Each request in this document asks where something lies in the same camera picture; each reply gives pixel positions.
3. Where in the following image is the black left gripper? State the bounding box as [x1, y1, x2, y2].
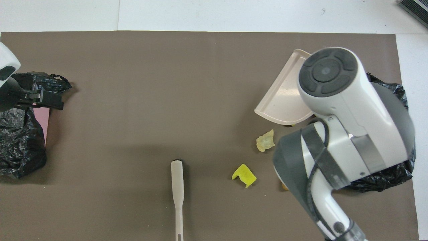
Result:
[0, 78, 65, 112]

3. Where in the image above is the beige hand brush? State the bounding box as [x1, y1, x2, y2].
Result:
[171, 160, 185, 241]

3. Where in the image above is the curled yellow sponge piece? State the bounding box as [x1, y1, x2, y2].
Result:
[232, 163, 257, 188]

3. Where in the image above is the pale crumbly foam chunk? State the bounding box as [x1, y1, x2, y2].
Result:
[256, 129, 276, 153]

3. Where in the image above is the beige plastic dustpan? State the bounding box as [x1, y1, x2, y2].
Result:
[254, 49, 315, 126]

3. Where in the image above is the pink bin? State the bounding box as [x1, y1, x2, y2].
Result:
[33, 103, 50, 147]

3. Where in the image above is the black trash bag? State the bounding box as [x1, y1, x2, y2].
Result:
[346, 72, 416, 193]
[0, 71, 72, 179]

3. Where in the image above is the brown table mat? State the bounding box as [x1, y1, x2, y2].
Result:
[0, 31, 419, 241]

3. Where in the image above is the dark grey ribbed device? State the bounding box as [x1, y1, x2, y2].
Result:
[399, 0, 428, 29]

